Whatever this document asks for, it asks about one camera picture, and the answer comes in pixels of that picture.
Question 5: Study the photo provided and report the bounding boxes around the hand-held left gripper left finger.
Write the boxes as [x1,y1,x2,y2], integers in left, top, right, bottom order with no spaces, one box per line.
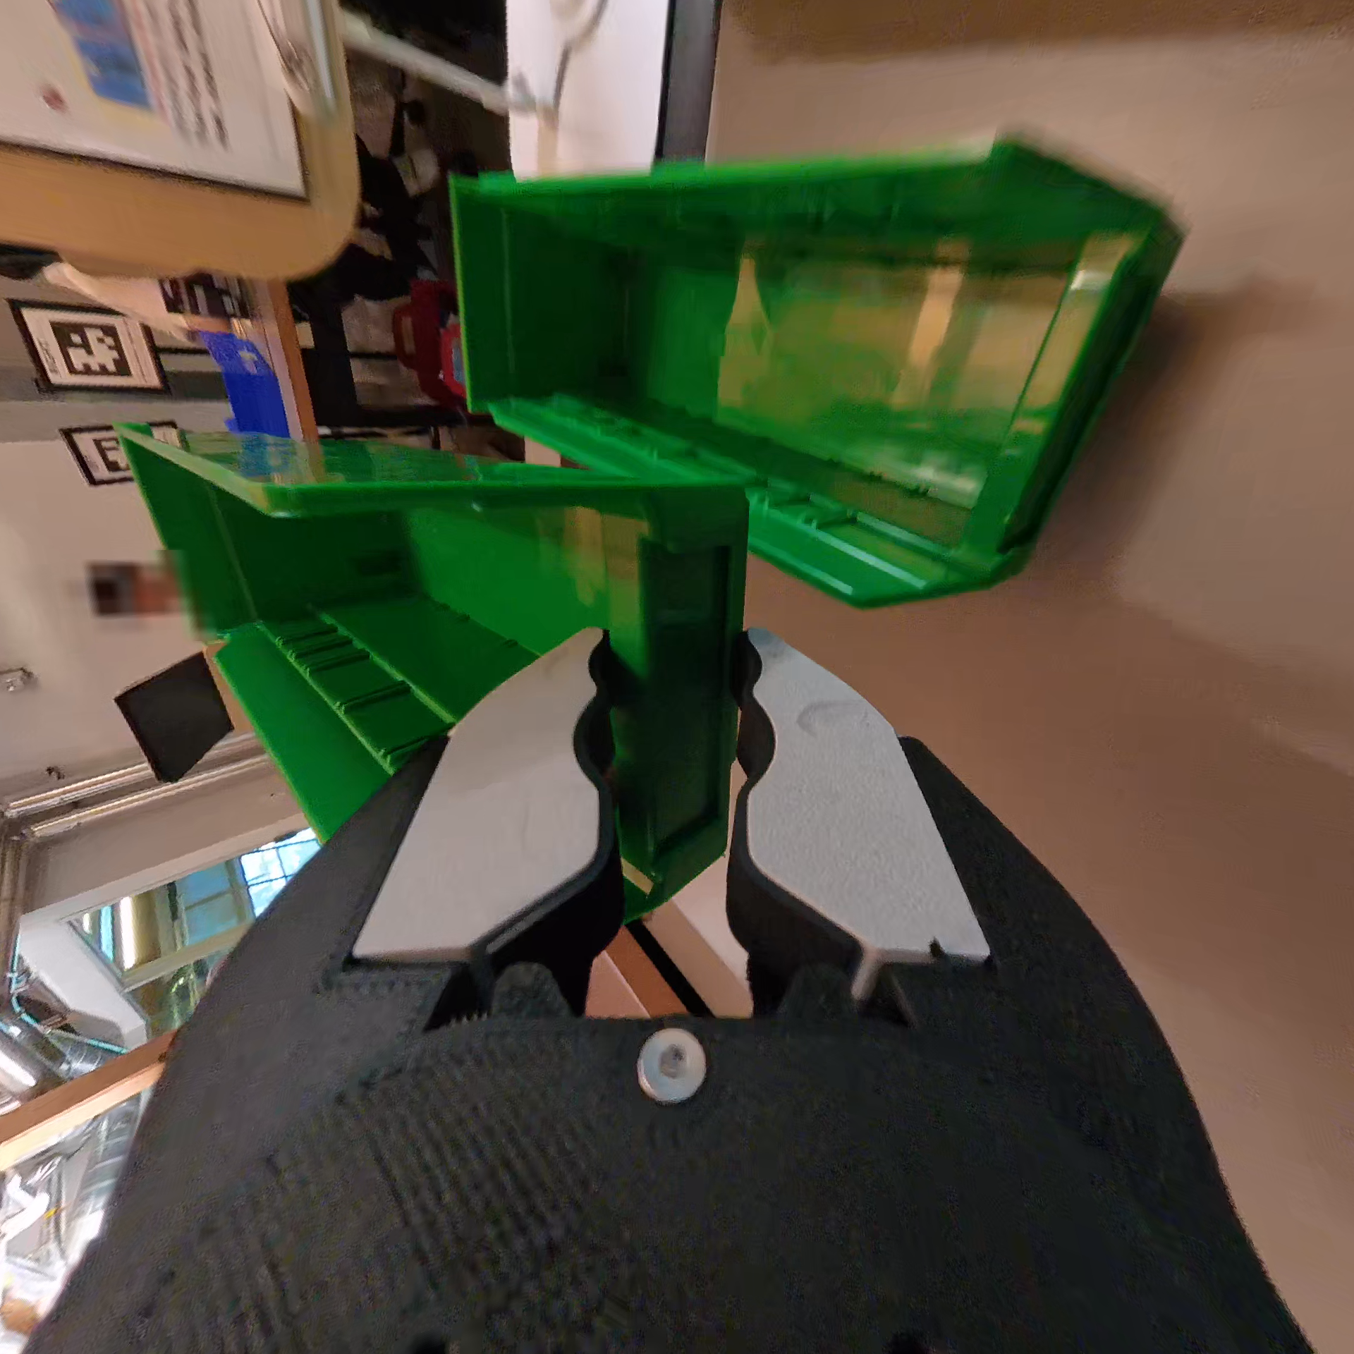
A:
[348,627,624,970]

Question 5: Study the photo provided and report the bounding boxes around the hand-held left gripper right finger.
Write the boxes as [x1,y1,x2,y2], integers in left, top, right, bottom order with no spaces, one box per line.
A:
[723,630,991,1012]

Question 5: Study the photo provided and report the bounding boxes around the green plastic bin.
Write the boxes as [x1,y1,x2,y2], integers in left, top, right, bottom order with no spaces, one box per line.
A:
[114,424,754,924]
[448,134,1184,613]

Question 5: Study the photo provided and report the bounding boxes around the black monitor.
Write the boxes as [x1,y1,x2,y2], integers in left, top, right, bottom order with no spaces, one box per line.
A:
[112,653,235,788]

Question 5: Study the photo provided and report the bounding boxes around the red bag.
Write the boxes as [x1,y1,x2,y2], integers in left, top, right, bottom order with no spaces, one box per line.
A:
[391,280,470,406]

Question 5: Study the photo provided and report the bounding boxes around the blue plastic bin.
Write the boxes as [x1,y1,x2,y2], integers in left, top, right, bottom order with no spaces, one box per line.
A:
[200,331,293,435]

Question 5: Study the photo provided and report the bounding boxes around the brown wooden table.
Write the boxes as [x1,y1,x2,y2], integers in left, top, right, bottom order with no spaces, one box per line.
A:
[251,280,319,442]

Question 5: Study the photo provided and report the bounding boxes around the black and white marker poster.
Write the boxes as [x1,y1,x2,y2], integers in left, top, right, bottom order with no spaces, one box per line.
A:
[7,300,167,395]
[60,420,187,490]

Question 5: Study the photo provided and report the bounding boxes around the black printed card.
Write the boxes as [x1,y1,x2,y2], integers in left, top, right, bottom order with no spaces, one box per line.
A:
[159,277,259,322]

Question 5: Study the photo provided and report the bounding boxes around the white board stand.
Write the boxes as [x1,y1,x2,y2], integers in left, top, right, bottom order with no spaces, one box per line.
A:
[339,0,681,183]

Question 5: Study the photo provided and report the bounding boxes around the clear page holder bar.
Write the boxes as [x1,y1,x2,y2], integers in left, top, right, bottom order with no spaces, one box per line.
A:
[259,0,352,120]

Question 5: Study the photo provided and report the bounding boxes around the white instruction sheet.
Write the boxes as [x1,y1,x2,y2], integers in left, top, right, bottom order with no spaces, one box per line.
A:
[0,0,313,203]

